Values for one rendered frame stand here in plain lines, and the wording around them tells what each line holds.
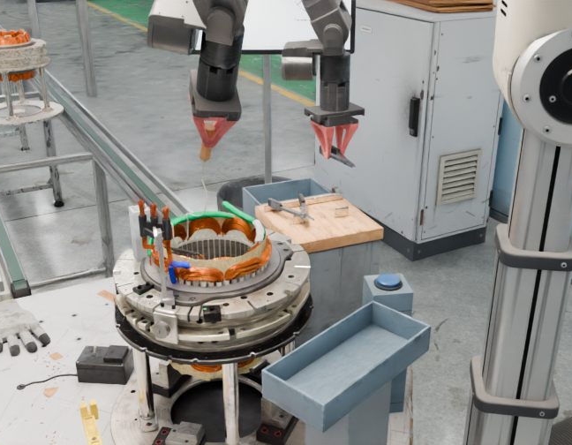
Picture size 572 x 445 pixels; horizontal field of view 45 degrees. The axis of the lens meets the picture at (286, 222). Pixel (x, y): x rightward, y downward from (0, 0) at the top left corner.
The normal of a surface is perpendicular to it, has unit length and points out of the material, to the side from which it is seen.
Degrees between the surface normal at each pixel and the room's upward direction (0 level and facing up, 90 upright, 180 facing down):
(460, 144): 89
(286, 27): 83
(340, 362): 0
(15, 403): 0
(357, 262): 90
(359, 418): 90
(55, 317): 0
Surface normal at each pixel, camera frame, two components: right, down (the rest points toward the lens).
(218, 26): -0.13, 0.84
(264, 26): 0.01, 0.29
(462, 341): 0.00, -0.91
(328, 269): 0.40, 0.38
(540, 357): -0.16, 0.40
